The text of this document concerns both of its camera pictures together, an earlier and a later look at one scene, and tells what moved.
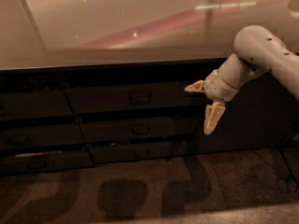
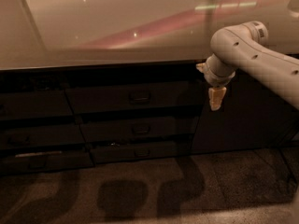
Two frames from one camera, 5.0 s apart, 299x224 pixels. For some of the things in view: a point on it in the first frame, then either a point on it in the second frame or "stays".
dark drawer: (98, 130) stays
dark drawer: (40, 135) stays
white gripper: (217, 86) → (215, 77)
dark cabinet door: (263, 114) stays
